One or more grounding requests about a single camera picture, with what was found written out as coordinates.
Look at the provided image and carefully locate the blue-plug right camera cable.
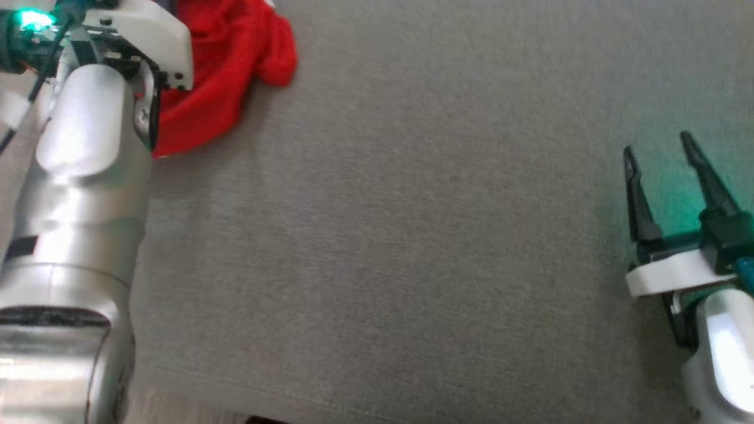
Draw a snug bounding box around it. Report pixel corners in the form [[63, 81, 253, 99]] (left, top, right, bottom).
[[733, 254, 754, 294]]

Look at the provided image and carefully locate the red garment with white trim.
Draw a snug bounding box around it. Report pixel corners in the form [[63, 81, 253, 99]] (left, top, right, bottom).
[[134, 0, 298, 160]]

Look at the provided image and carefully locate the large grey sofa seat cushion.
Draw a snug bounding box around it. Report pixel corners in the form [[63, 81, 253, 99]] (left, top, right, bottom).
[[127, 0, 754, 424]]

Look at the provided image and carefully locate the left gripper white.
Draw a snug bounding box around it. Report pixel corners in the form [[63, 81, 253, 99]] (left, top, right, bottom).
[[59, 0, 195, 92]]

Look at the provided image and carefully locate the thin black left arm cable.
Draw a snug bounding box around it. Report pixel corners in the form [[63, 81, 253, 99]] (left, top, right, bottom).
[[0, 21, 72, 155]]

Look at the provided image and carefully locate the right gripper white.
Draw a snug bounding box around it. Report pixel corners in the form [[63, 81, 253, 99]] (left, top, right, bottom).
[[623, 130, 743, 351]]

